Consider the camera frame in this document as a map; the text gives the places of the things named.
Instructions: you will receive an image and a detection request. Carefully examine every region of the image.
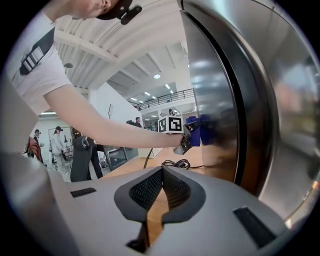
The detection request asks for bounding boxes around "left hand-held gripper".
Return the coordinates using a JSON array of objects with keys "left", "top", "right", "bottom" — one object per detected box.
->
[{"left": 157, "top": 115, "right": 201, "bottom": 155}]

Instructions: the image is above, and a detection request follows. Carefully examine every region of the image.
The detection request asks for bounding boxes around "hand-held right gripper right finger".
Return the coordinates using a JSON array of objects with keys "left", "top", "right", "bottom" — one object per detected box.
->
[{"left": 149, "top": 165, "right": 289, "bottom": 256}]

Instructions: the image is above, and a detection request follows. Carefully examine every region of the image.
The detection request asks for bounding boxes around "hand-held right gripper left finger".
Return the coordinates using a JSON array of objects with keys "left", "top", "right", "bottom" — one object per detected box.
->
[{"left": 47, "top": 165, "right": 165, "bottom": 256}]

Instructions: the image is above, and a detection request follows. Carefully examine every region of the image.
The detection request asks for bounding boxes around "black mini fridge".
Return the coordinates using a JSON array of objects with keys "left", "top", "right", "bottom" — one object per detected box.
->
[{"left": 177, "top": 0, "right": 320, "bottom": 227}]

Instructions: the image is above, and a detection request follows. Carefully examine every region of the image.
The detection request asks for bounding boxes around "person's left forearm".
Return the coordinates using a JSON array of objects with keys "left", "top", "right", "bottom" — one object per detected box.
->
[{"left": 42, "top": 83, "right": 176, "bottom": 151}]

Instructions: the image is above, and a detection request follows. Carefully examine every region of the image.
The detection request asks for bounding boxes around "person's left hand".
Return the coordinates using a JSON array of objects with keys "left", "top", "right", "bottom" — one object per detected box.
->
[{"left": 167, "top": 132, "right": 186, "bottom": 149}]

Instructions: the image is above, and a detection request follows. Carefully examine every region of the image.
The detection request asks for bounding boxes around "black mezzanine railing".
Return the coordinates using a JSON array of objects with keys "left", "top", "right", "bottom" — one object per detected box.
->
[{"left": 127, "top": 88, "right": 195, "bottom": 111}]

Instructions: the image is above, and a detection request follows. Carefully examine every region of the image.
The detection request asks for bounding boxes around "black office chair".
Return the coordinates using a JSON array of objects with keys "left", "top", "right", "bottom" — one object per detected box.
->
[{"left": 69, "top": 135, "right": 95, "bottom": 183}]

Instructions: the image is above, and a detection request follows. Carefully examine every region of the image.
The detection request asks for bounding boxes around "person's face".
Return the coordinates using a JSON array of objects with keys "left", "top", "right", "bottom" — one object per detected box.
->
[{"left": 43, "top": 0, "right": 118, "bottom": 20}]

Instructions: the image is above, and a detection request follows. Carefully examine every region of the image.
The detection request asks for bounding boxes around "black coiled power cable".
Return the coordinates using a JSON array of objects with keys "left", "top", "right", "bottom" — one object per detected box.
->
[{"left": 160, "top": 159, "right": 205, "bottom": 171}]

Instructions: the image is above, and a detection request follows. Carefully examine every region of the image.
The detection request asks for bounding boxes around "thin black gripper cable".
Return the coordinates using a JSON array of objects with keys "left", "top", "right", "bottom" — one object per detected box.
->
[{"left": 143, "top": 147, "right": 155, "bottom": 171}]

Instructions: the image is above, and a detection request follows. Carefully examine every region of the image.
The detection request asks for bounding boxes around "black head camera mount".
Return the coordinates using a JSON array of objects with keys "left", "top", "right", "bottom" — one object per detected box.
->
[{"left": 95, "top": 0, "right": 143, "bottom": 26}]

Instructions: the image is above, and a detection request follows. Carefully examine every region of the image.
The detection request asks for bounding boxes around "dark harness strap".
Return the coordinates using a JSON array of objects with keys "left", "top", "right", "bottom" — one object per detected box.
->
[{"left": 19, "top": 26, "right": 56, "bottom": 76}]

